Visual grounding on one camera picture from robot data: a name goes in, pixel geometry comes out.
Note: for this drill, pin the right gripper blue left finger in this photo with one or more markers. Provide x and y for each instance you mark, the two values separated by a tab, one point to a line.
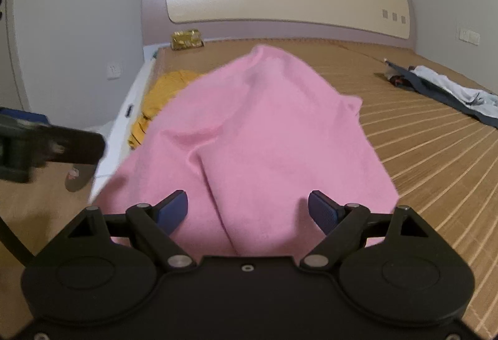
150	228

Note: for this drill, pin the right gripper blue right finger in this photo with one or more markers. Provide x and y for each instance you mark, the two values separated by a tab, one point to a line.
342	226

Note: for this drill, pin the pink sweatshirt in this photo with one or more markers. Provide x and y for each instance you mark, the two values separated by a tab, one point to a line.
248	143

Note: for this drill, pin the slipper on floor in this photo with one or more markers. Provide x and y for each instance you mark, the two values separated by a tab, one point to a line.
79	176

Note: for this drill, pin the yellow striped garment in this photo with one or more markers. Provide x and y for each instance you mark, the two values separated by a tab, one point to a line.
163	91

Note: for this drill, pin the white and navy garment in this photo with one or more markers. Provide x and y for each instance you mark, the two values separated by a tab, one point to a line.
479	104

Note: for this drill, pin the gold foil package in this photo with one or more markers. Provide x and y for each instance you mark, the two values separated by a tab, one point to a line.
189	39

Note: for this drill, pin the wall socket left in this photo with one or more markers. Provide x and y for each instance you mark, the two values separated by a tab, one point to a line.
113	71

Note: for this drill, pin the wall switch right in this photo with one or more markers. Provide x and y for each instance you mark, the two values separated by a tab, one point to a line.
469	36

